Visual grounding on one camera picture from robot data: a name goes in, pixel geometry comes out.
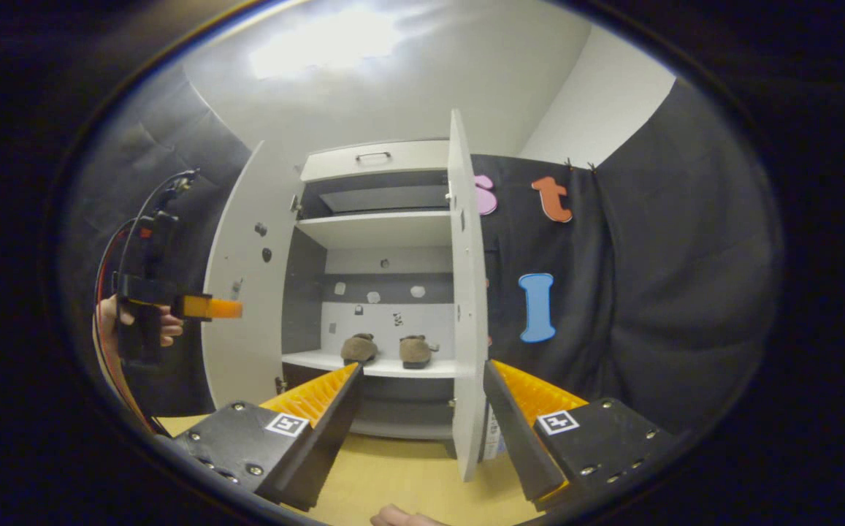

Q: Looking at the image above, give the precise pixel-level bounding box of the brown fuzzy slipper shoe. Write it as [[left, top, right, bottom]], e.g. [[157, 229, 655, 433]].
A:
[[399, 335, 440, 370], [340, 333, 380, 366]]

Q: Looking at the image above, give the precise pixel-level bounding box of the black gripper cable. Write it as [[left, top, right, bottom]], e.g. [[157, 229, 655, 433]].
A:
[[117, 169, 200, 282]]

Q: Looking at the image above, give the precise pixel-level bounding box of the white printed packet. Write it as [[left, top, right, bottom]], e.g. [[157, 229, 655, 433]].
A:
[[482, 402, 505, 462]]

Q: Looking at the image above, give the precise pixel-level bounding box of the red gripper cable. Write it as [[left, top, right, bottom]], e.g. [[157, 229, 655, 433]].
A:
[[92, 218, 156, 433]]

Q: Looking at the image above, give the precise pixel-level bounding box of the white cabinet drawer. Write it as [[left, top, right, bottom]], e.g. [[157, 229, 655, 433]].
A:
[[299, 139, 453, 183]]

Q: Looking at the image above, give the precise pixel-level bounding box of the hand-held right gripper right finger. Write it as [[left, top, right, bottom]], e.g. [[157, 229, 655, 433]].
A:
[[482, 359, 686, 512]]

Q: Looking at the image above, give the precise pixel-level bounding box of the white cabinet door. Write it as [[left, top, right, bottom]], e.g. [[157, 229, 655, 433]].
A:
[[448, 110, 491, 483], [202, 140, 305, 410]]

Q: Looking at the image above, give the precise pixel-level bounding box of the white shoe cabinet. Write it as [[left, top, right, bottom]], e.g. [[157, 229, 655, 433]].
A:
[[280, 139, 461, 441]]

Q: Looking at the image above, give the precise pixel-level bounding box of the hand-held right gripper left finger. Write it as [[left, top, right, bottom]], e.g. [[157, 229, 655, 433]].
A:
[[165, 363, 364, 512]]

